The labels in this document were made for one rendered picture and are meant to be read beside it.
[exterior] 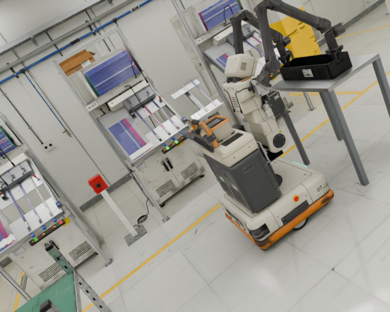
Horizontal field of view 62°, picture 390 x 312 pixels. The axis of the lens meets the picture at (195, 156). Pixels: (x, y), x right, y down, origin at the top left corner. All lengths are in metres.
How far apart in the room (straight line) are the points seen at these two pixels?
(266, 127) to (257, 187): 0.43
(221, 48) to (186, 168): 1.46
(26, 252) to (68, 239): 0.40
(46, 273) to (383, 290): 3.03
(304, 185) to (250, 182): 0.42
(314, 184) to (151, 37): 3.71
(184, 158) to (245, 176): 1.67
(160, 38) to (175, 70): 0.54
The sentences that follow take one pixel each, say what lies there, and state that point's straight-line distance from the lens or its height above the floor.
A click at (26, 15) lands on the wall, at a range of 5.19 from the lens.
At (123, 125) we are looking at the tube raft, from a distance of 3.47.
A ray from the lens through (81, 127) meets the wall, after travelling 5.08.
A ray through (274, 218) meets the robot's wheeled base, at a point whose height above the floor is 0.21.
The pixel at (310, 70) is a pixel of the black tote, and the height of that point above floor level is 0.88.
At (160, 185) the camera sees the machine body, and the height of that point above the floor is 0.24.
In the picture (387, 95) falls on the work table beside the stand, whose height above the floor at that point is 0.50.
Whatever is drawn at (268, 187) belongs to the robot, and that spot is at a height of 0.41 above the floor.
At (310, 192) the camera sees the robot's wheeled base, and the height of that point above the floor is 0.21.
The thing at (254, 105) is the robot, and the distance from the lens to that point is 2.29.
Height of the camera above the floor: 1.55
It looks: 20 degrees down
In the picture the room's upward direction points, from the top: 31 degrees counter-clockwise
